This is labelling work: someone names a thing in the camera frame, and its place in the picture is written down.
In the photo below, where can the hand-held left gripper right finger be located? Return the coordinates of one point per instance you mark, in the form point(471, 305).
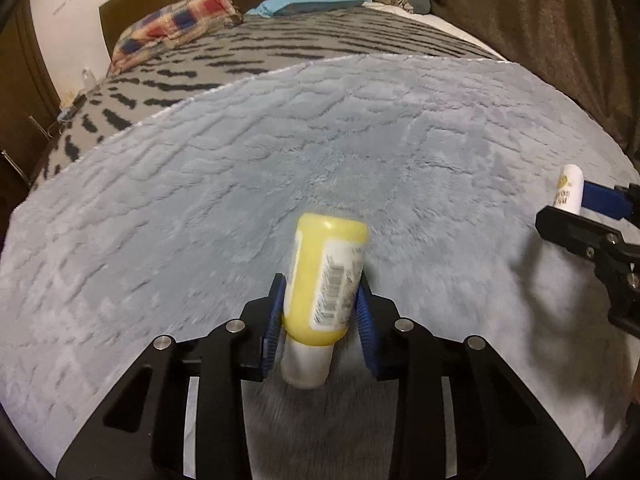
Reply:
point(367, 332)

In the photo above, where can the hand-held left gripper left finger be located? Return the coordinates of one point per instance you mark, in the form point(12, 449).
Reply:
point(275, 320)

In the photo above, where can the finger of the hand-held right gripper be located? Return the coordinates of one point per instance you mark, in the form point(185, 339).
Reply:
point(575, 232)
point(602, 200)

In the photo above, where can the white lip balm tube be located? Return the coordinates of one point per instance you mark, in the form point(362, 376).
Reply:
point(570, 185)

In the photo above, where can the yellow bottle with white cap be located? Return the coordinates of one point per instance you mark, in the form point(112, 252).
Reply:
point(320, 260)

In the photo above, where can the grey fluffy blanket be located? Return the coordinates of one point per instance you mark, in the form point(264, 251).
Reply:
point(250, 160)

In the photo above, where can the brown curtain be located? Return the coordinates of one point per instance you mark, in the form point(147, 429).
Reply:
point(525, 10)

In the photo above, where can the white bed sheet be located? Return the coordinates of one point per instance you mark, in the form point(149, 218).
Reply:
point(440, 25)

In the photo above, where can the grey blanket with dark dashes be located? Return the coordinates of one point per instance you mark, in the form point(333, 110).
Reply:
point(300, 35)

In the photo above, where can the plaid pillow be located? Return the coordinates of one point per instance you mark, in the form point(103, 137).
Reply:
point(175, 25)

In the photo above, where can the light blue pillow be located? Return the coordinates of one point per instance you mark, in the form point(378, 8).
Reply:
point(310, 2)

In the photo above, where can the brown wooden wardrobe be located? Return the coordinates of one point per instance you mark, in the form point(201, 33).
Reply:
point(25, 85)

